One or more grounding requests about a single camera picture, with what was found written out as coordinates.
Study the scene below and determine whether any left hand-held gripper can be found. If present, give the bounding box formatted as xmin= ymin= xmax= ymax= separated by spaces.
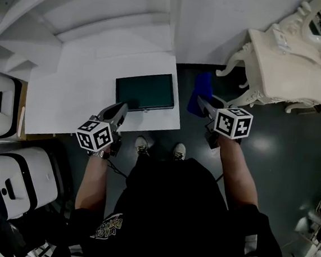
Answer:
xmin=73 ymin=97 xmax=130 ymax=160

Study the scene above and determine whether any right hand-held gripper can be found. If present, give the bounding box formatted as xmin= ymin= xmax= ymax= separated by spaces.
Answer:
xmin=192 ymin=93 xmax=256 ymax=153

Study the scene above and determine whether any blue cloth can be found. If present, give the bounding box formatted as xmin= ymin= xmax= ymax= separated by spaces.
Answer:
xmin=186 ymin=70 xmax=215 ymax=117

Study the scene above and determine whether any dark green box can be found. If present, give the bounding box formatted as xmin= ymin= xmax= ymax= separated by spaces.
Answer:
xmin=112 ymin=69 xmax=178 ymax=117

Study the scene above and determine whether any person's left forearm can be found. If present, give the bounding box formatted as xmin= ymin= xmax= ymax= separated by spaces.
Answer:
xmin=74 ymin=147 xmax=113 ymax=214

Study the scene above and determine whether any person's right forearm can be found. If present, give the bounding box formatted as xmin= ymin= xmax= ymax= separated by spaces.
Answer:
xmin=210 ymin=135 xmax=265 ymax=213

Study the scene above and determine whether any person's left shoe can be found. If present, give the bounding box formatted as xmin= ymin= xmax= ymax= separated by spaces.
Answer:
xmin=133 ymin=134 xmax=152 ymax=157

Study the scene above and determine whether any person's shoe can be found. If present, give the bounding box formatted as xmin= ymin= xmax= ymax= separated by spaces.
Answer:
xmin=133 ymin=134 xmax=152 ymax=157
xmin=171 ymin=142 xmax=188 ymax=163

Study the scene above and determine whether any silver wristwatch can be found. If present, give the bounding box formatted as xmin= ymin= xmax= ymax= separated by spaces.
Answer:
xmin=89 ymin=149 xmax=111 ymax=160

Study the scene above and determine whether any person's right shoe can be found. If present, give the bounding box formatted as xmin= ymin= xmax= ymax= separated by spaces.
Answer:
xmin=171 ymin=142 xmax=188 ymax=163

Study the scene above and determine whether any white ornate dressing table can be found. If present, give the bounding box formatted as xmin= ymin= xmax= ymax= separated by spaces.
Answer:
xmin=212 ymin=17 xmax=321 ymax=118

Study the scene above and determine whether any small packet on dressing table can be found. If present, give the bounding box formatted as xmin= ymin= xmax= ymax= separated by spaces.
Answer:
xmin=271 ymin=28 xmax=294 ymax=53

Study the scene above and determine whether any white staircase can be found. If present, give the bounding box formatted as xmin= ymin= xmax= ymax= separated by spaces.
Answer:
xmin=0 ymin=0 xmax=182 ymax=90

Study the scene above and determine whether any person's black t-shirt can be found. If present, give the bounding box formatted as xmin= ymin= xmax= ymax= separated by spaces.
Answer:
xmin=65 ymin=146 xmax=294 ymax=257

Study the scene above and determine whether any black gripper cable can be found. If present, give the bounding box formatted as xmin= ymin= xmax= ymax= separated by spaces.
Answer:
xmin=105 ymin=158 xmax=132 ymax=178

